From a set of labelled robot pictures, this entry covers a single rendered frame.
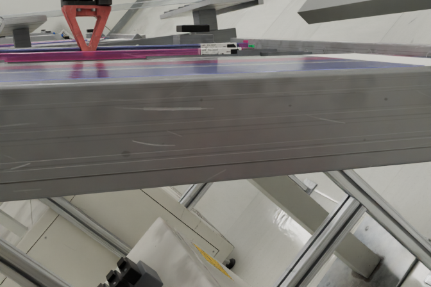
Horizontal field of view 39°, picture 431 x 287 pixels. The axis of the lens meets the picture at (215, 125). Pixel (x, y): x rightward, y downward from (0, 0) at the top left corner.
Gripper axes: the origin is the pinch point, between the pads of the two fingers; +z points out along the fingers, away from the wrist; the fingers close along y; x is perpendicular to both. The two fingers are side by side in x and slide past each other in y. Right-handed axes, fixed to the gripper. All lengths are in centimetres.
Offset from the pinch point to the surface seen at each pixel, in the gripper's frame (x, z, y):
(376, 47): 25.6, -0.4, 37.6
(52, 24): 31, -18, -749
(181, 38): 16.5, -1.4, -8.2
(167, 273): 9.3, 33.2, 8.0
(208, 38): 21.4, -1.3, -8.2
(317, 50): 25.5, 0.1, 24.4
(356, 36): 122, 0, -130
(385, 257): 73, 53, -31
